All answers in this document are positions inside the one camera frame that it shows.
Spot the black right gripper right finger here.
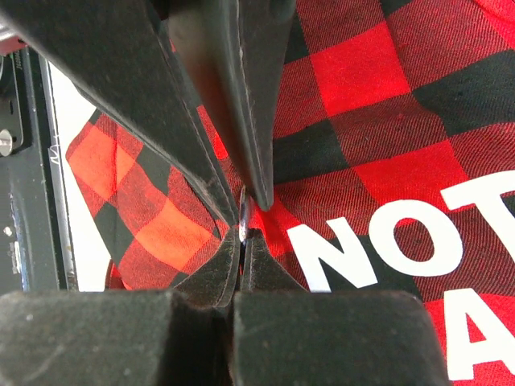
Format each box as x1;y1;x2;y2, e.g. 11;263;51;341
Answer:
231;229;449;385

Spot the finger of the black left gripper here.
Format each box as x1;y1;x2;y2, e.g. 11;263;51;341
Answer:
167;0;296;211
1;1;238;225

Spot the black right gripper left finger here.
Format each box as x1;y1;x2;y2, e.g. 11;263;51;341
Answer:
1;230;240;385

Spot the clear round sticker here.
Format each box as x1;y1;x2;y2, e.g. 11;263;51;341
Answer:
238;186;252;245

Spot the red black plaid shirt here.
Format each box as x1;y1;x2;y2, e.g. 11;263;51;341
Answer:
67;1;514;385

